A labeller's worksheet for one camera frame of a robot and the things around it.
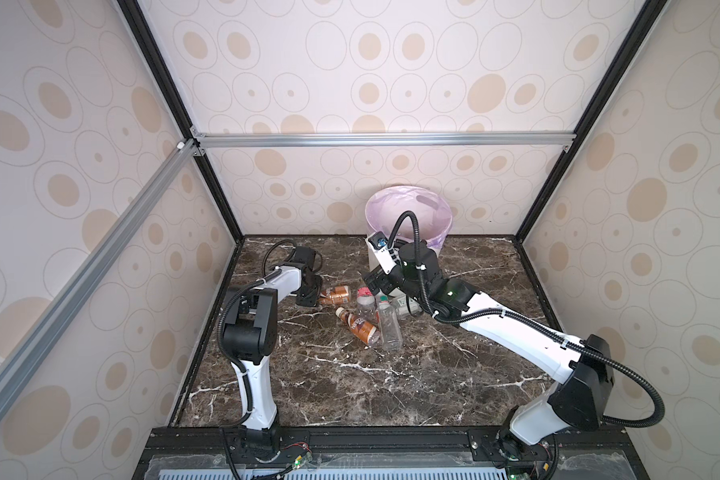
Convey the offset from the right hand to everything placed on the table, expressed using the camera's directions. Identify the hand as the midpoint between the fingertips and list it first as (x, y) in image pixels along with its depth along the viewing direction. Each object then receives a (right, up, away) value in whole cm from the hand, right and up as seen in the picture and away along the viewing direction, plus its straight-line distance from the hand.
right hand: (376, 256), depth 75 cm
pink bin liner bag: (+19, +15, +20) cm, 32 cm away
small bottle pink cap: (-3, -15, +24) cm, 29 cm away
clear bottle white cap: (+5, -22, +20) cm, 30 cm away
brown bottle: (-12, -12, +22) cm, 28 cm away
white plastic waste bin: (+19, +9, +23) cm, 31 cm away
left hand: (-15, -8, +26) cm, 31 cm away
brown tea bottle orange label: (-4, -21, +14) cm, 26 cm away
